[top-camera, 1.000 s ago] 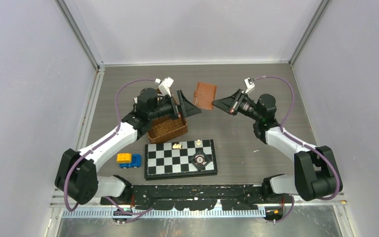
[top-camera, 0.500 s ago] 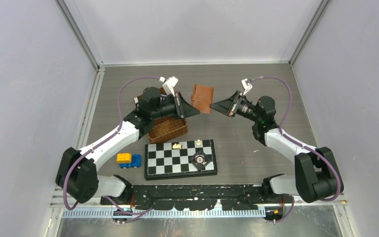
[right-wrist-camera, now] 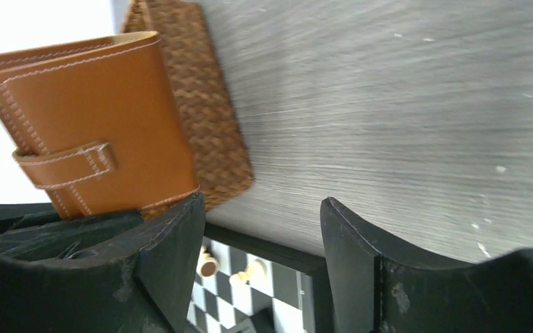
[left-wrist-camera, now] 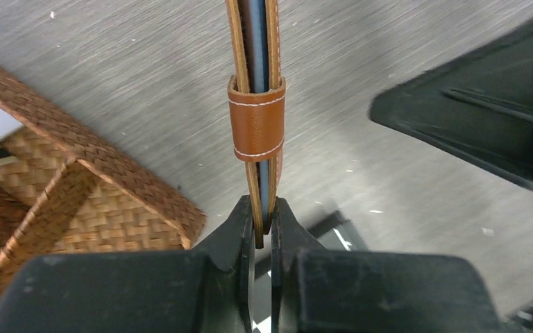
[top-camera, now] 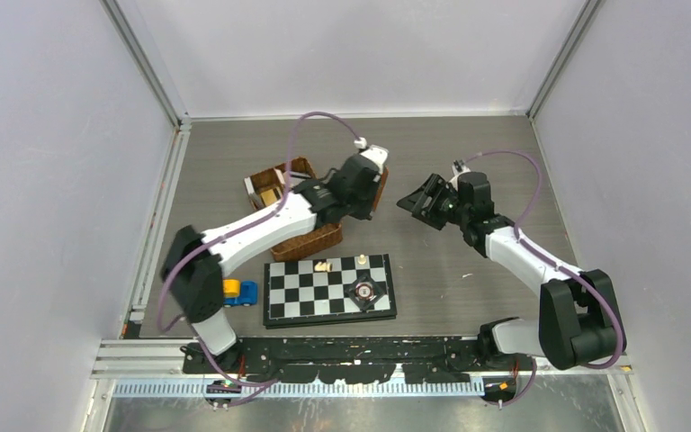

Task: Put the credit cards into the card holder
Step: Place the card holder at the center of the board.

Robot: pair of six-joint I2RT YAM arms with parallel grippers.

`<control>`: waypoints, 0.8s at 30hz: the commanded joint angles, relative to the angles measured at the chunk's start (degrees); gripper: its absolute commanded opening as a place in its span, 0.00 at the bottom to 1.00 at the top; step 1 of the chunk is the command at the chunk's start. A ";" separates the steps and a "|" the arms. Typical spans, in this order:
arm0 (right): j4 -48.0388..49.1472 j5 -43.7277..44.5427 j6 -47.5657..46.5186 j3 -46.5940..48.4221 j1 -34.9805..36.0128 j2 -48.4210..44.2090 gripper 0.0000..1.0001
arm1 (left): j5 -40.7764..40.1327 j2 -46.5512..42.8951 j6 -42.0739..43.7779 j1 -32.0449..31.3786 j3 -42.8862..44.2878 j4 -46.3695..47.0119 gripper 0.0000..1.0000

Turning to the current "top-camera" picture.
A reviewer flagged brown woven basket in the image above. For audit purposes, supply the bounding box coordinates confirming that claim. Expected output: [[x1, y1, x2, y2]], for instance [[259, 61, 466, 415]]
[[247, 157, 343, 262]]

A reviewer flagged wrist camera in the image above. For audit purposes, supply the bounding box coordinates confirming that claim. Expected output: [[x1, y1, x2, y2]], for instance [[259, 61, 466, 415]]
[[452, 159, 471, 179], [354, 137, 389, 175]]

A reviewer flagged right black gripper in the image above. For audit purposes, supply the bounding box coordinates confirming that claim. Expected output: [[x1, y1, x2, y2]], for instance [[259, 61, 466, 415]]
[[397, 174, 470, 231]]

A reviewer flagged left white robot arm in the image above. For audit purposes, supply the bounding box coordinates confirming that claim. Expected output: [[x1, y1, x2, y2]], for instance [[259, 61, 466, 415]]
[[161, 147, 388, 373]]

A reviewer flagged brown leather card holder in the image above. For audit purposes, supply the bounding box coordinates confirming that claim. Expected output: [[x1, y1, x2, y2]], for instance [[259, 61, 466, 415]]
[[372, 166, 389, 212]]

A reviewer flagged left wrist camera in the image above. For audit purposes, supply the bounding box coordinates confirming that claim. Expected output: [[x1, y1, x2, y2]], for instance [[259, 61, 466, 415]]
[[354, 137, 389, 175]]

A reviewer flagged black red round object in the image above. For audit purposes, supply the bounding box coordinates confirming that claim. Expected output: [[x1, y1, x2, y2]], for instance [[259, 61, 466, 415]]
[[345, 274, 386, 311]]

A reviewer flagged fallen cream chess piece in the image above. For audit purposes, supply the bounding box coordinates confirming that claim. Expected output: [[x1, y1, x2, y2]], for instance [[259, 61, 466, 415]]
[[313, 261, 333, 273]]

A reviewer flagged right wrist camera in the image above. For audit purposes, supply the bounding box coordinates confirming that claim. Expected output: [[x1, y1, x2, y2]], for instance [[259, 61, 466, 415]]
[[452, 159, 471, 179]]

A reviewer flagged blue yellow toy truck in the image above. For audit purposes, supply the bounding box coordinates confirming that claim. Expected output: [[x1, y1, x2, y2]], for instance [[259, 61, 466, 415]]
[[223, 279, 258, 308]]

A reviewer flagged white magnetic stripe card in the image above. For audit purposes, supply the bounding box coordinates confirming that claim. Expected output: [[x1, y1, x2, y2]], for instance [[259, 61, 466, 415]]
[[273, 168, 287, 188]]

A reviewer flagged black white chessboard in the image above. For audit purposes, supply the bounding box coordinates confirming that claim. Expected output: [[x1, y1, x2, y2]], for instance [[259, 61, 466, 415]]
[[263, 254, 398, 329]]

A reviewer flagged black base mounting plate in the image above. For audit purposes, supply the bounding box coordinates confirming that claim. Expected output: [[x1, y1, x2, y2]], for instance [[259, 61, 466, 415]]
[[180, 336, 534, 384]]

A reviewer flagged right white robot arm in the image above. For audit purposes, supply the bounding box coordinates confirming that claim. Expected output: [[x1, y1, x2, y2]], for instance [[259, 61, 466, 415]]
[[398, 172, 626, 370]]

